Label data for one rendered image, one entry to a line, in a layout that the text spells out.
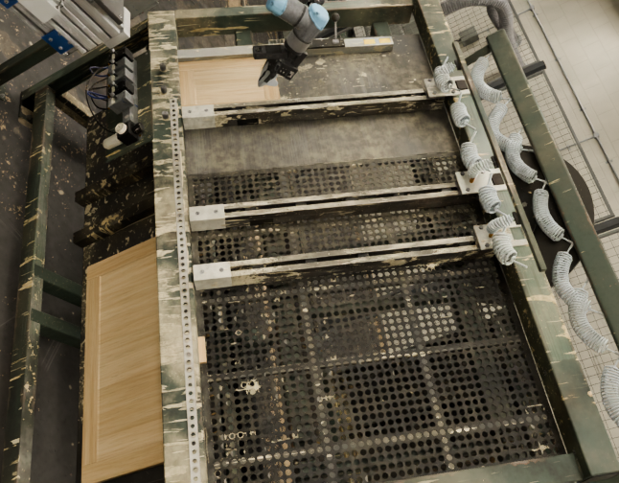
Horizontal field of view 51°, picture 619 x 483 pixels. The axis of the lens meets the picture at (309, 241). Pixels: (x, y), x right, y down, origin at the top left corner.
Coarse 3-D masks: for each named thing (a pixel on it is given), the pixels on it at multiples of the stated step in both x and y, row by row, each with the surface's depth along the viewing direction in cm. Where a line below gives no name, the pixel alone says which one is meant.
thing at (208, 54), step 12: (384, 36) 289; (216, 48) 279; (228, 48) 279; (240, 48) 280; (324, 48) 283; (336, 48) 284; (348, 48) 285; (360, 48) 286; (372, 48) 287; (384, 48) 288; (180, 60) 276; (192, 60) 277
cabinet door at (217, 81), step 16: (192, 64) 276; (208, 64) 276; (224, 64) 277; (240, 64) 278; (256, 64) 278; (192, 80) 271; (208, 80) 272; (224, 80) 272; (240, 80) 273; (256, 80) 273; (192, 96) 266; (208, 96) 267; (224, 96) 268; (240, 96) 268; (256, 96) 269; (272, 96) 269
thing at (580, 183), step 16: (528, 160) 299; (448, 176) 316; (512, 176) 300; (576, 176) 285; (528, 192) 293; (480, 208) 300; (528, 208) 289; (592, 208) 276; (560, 224) 280; (544, 240) 280; (560, 240) 277; (544, 256) 278; (576, 256) 271; (560, 272) 272; (480, 288) 285
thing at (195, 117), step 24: (336, 96) 264; (360, 96) 264; (384, 96) 266; (408, 96) 268; (432, 96) 262; (192, 120) 255; (216, 120) 257; (240, 120) 259; (264, 120) 261; (288, 120) 264
